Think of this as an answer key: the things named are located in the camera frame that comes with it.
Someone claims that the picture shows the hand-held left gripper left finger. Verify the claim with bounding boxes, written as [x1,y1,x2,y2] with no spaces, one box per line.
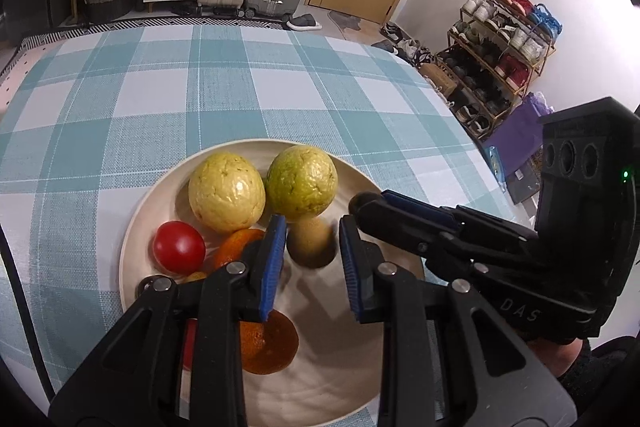
[47,214,288,427]

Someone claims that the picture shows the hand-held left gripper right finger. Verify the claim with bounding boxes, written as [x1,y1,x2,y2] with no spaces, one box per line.
[339,215,579,427]

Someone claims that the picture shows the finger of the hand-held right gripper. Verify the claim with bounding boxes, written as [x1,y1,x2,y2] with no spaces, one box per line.
[356,202,481,280]
[380,189,538,244]

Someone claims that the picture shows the orange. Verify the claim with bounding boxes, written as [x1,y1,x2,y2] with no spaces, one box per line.
[212,228,266,273]
[240,309,300,375]

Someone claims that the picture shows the brown kiwi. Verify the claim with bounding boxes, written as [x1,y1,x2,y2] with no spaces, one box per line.
[286,217,337,269]

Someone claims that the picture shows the dark plum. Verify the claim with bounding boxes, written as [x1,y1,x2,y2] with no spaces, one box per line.
[349,192,382,219]

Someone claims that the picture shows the cream oval plate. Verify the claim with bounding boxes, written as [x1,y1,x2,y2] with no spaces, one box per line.
[119,138,426,427]

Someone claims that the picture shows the red tomato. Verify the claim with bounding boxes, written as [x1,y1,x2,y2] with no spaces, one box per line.
[182,319,197,370]
[152,221,207,273]

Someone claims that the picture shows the person's right forearm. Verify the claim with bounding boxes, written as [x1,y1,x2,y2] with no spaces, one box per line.
[559,336,640,427]

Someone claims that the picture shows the person's right hand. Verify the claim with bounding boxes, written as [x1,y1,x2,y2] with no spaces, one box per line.
[524,338,584,379]

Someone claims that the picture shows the grey bag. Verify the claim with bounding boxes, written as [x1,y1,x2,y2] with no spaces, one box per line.
[505,157,543,202]

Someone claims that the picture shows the greenish yellow guava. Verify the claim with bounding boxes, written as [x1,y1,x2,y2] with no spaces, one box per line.
[265,145,337,221]

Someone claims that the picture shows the purple bag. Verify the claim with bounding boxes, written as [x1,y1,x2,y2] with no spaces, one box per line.
[492,92,556,168]

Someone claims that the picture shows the wooden shoe rack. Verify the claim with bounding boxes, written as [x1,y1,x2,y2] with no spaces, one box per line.
[435,0,563,142]

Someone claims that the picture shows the pile of loose shoes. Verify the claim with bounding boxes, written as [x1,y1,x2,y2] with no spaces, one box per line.
[372,23,431,65]

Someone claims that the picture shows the grey doormat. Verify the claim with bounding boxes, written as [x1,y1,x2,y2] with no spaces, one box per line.
[327,9,363,32]

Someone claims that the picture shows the teal white checkered tablecloth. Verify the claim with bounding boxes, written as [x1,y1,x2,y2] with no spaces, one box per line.
[0,24,521,427]

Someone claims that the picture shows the grey slippers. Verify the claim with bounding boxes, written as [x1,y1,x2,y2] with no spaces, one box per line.
[287,13,322,32]

